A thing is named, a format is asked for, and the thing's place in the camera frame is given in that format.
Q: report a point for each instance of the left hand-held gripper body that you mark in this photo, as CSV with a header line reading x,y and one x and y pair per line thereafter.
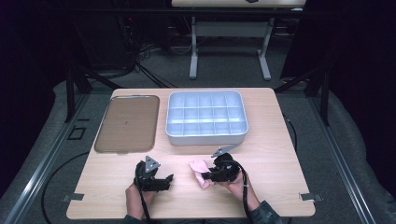
x,y
147,174

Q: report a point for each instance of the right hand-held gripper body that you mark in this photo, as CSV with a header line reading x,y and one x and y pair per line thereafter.
x,y
227,169

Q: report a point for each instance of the pink sock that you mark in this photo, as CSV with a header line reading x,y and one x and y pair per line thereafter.
x,y
199,170

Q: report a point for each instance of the person's right hand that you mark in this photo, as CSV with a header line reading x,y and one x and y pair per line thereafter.
x,y
236,188

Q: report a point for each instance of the person's left hand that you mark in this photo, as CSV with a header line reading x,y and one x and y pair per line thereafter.
x,y
137,200

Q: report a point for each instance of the white divided storage box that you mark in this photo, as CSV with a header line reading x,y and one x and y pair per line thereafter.
x,y
205,116

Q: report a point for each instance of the brown plastic tray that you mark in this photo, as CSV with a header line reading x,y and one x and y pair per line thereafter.
x,y
127,123

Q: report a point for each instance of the grey tape marker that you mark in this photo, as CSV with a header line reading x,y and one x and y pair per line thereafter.
x,y
310,196
73,197

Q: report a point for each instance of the black tape square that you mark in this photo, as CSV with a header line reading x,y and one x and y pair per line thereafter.
x,y
76,133

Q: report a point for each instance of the black tape strip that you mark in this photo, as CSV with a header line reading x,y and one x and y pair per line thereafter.
x,y
83,119

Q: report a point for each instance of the black metal stand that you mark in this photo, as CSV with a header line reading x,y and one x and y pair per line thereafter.
x,y
314,84
74,90

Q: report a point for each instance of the white-legged desk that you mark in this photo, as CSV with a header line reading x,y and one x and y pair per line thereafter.
x,y
230,29

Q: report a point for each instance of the aluminium floor rail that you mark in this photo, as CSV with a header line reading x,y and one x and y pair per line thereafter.
x,y
40,174
339,161

